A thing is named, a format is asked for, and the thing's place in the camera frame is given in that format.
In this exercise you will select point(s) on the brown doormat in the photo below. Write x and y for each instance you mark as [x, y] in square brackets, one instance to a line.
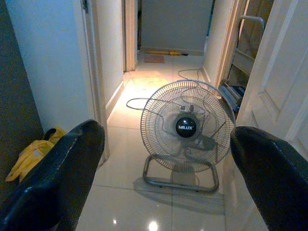
[154, 59]

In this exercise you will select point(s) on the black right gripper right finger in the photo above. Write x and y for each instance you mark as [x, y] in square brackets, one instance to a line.
[276, 180]

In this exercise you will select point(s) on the white plain door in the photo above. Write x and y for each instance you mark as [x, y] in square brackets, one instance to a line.
[55, 60]

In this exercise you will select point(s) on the white panelled door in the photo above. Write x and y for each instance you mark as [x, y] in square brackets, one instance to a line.
[276, 84]

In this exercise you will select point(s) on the grey folding step ladder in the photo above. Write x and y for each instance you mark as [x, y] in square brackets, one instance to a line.
[241, 60]

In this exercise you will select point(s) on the grey Milux floor fan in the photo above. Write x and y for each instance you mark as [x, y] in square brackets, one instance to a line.
[184, 127]

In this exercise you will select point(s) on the yellow cloth bag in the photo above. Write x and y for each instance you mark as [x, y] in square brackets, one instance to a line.
[31, 154]

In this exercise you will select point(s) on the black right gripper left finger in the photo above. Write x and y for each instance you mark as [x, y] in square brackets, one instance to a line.
[53, 183]

